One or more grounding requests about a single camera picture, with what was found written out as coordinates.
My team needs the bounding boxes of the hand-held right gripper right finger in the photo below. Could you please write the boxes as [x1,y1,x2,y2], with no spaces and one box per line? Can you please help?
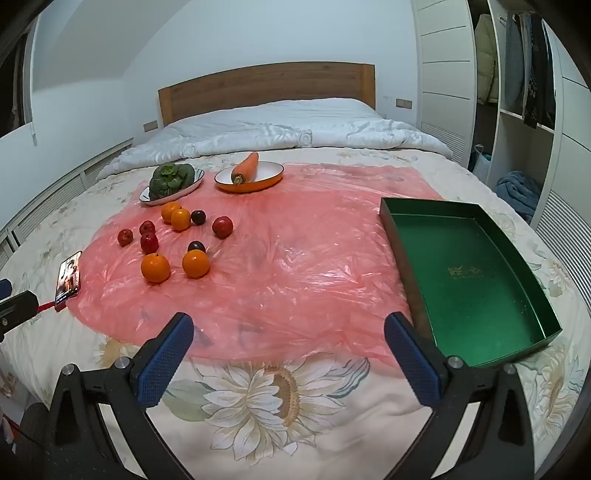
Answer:
[384,312,548,480]

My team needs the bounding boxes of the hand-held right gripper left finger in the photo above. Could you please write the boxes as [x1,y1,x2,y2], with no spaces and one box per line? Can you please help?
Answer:
[46,312,197,480]

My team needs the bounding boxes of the green box tray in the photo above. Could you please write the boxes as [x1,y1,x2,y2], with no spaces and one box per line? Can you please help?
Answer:
[379,197,563,368]

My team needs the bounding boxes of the smartphone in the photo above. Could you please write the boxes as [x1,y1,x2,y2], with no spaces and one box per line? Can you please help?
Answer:
[54,250,83,312]

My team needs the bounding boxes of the white radiator cover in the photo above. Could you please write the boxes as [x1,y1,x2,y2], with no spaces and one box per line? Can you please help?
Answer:
[0,141,134,259]

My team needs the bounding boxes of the pink plastic sheet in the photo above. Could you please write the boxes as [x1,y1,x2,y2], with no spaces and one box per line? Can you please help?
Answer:
[69,162,446,370]

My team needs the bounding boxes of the white oval plate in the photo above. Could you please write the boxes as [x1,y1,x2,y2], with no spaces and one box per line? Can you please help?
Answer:
[139,168,205,207]

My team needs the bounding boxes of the green leafy vegetable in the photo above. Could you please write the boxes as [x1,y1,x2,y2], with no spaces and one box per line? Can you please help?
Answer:
[148,162,195,195]

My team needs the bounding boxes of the blue towel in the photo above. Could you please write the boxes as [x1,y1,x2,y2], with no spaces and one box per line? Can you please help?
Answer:
[496,171,543,222]

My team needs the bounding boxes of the white bag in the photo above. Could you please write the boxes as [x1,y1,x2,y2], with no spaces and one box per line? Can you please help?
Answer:
[471,144,492,185]

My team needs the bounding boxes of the carrot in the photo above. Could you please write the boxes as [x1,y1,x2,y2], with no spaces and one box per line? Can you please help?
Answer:
[231,152,260,185]

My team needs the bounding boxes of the orange rimmed plate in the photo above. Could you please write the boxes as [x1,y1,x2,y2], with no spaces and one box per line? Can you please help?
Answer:
[214,161,284,193]

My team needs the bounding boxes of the white duvet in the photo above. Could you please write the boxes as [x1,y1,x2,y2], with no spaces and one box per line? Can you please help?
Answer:
[97,98,455,181]

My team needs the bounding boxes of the wooden headboard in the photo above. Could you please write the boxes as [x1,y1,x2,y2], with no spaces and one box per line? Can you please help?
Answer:
[158,63,376,126]

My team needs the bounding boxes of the white wardrobe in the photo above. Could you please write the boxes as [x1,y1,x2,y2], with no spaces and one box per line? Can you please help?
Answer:
[411,0,591,296]

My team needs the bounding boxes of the light puffy jacket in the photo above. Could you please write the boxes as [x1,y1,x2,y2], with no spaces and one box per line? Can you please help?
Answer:
[473,14,499,104]

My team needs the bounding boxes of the dark hanging clothes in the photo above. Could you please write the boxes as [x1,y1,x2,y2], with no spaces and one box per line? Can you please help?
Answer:
[505,11,557,130]

